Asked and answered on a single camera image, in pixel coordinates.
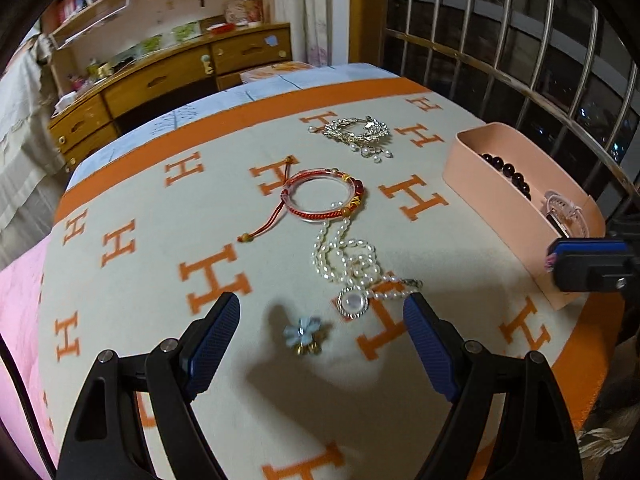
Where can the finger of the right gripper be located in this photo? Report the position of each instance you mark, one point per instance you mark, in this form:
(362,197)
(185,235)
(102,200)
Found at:
(592,264)

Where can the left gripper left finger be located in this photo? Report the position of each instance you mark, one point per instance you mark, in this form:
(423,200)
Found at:
(104,438)

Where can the blue flower hair clip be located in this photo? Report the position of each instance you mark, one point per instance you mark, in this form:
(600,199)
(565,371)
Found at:
(303,338)

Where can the round white pendant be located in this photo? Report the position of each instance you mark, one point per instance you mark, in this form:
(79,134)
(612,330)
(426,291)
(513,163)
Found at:
(352,302)

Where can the silver pearl hair ornament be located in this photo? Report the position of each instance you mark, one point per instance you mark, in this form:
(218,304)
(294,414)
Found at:
(367,136)

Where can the red cord jade bangle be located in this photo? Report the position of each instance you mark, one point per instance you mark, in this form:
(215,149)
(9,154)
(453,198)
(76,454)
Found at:
(313,195)

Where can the pink jewelry tray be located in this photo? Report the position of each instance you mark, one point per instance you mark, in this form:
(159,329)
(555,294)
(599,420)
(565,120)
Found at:
(519,220)

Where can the metal window grille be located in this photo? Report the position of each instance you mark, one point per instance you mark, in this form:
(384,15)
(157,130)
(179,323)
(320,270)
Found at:
(553,69)

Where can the orange H-pattern blanket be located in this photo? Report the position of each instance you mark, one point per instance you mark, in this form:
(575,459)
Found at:
(145,245)

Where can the white lace-covered furniture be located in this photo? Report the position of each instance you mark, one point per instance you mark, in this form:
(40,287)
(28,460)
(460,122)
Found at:
(33,179)

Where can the light blue bed sheet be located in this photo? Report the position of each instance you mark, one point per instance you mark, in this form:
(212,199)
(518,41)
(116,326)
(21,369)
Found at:
(224,100)

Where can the stack of magazines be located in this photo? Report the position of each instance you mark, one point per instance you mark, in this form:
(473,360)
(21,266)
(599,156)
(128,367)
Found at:
(273,70)

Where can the light floral curtain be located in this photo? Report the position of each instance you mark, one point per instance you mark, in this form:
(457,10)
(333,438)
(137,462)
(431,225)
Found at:
(319,29)

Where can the wooden desk with drawers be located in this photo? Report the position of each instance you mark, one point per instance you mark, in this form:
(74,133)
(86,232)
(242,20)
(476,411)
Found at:
(207,65)

